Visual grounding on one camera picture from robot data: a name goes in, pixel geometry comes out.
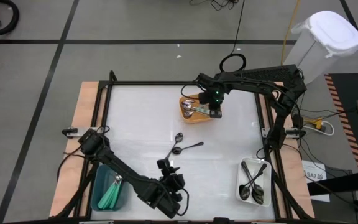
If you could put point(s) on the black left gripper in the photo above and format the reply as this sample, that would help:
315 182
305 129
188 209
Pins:
169 182

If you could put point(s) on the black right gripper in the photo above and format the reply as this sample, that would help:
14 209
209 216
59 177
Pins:
211 99

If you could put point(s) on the orange plastic bin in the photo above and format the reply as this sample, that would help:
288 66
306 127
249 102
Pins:
197 119

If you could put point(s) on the white plastic bin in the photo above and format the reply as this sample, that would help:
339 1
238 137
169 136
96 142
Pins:
264 186

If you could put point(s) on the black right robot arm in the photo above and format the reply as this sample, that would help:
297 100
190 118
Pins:
253 84

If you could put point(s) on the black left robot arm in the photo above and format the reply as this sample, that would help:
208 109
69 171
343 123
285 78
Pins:
129 180

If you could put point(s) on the gray metal mounting plate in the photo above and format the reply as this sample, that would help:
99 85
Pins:
73 131
264 132

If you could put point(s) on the black computer case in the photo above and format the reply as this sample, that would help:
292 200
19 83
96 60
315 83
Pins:
269 72

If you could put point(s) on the teal plastic bin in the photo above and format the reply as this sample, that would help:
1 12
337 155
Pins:
99 186

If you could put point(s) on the white paper label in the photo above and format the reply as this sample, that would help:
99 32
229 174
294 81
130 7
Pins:
314 174

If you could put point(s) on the hazard striped black mat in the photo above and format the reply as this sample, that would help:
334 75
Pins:
346 90

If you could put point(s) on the white trash can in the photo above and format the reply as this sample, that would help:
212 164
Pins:
331 31

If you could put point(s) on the black beam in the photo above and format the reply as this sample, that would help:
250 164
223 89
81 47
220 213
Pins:
340 186

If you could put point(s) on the black diagonal frame strut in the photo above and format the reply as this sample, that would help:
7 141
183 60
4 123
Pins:
291 199
78 193

